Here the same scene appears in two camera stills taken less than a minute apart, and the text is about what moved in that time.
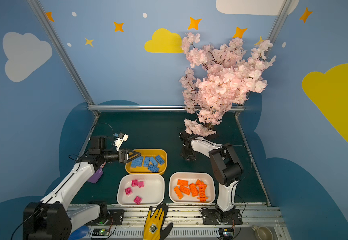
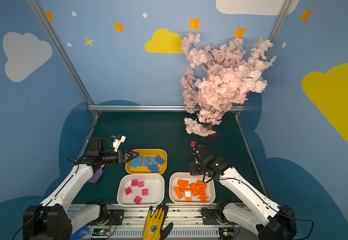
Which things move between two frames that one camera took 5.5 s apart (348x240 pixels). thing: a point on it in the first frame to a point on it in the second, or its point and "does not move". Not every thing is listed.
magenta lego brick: [140, 184] does not move
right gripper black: [186, 151] to [200, 152]
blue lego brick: [146, 161] does not move
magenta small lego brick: [128, 191] does not move
